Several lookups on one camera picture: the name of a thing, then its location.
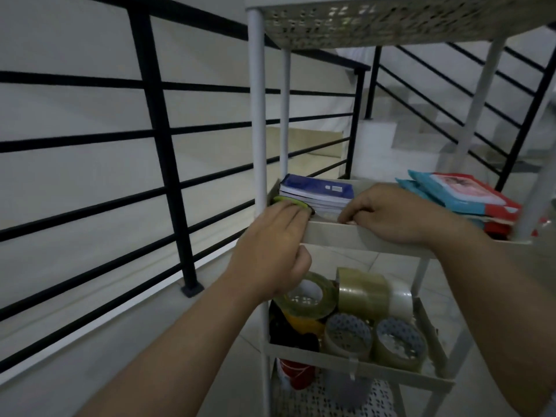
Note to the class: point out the black metal landing railing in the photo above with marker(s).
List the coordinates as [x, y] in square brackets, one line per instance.
[150, 99]

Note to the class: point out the stack of blue notebooks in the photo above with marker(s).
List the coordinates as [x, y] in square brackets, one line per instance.
[315, 188]

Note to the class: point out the black metal stair railing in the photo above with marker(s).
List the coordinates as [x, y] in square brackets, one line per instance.
[532, 112]

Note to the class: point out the yellow tape roll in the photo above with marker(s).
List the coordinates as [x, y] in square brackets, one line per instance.
[304, 323]

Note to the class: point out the black tape roll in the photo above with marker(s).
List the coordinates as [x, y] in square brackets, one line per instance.
[289, 334]

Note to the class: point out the person's right fingers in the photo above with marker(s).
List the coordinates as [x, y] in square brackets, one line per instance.
[362, 210]

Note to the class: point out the red cup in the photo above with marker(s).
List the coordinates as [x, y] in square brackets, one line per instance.
[297, 373]

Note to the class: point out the tape roll with patterned core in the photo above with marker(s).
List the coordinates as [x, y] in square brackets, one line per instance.
[347, 336]
[399, 345]

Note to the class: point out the person's left forearm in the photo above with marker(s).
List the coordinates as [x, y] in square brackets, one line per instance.
[182, 356]

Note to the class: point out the brownish clear tape roll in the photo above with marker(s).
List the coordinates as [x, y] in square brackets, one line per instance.
[362, 293]

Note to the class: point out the person's right forearm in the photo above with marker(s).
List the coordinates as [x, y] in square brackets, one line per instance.
[499, 282]

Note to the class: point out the red flat packet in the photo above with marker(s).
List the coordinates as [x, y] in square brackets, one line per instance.
[498, 227]

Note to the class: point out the person's right hand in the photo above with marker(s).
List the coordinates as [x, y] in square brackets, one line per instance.
[395, 214]

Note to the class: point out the person's left hand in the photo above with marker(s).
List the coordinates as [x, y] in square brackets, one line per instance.
[267, 251]

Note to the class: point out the teal and red wipes packet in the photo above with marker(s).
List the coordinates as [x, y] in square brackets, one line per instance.
[464, 193]

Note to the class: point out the plain teal wipes packet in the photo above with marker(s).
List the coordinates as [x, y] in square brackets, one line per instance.
[410, 188]

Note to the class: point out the olive clear tape roll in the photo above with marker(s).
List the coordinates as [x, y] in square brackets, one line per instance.
[326, 295]

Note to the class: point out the person's left thumb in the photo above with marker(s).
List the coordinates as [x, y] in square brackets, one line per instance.
[305, 262]

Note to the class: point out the whitish clear tape roll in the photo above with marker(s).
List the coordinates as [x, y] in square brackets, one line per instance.
[402, 299]

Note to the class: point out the white tiered shelf cart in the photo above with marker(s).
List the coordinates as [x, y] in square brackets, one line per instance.
[256, 104]

